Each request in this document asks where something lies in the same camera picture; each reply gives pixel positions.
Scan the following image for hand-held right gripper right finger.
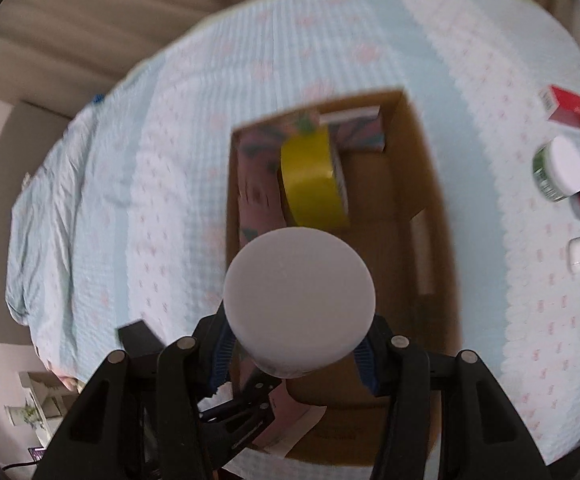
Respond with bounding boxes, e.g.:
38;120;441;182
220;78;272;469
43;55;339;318
352;315;553;480

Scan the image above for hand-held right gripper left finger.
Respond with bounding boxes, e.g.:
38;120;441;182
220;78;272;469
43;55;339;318
32;310;237;480

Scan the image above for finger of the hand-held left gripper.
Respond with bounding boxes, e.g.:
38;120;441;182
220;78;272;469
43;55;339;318
116;319;167;361
197;370;283;468

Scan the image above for white plastic bottle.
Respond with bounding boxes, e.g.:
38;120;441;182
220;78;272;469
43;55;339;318
222;227;377;380

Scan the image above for brown cardboard box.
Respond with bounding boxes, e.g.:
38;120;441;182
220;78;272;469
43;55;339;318
225;89;463;468

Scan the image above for green jar with white lid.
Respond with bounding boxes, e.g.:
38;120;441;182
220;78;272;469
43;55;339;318
532;136;580;203

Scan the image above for plain pink box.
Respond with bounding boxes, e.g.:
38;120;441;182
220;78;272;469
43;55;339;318
264;380;328;461

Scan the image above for white shelf unit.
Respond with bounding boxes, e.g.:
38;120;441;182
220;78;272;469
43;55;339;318
5;370;78;436

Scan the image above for light blue checked blanket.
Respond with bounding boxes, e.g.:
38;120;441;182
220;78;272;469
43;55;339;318
5;0;580;466

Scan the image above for pink printed box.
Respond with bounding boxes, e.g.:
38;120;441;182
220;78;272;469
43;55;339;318
236;119;321;261

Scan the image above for yellow tape roll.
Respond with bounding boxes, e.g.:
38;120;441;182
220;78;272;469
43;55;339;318
280;127;351;231

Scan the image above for red and white box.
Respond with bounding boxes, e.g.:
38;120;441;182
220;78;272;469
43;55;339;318
540;85;580;131

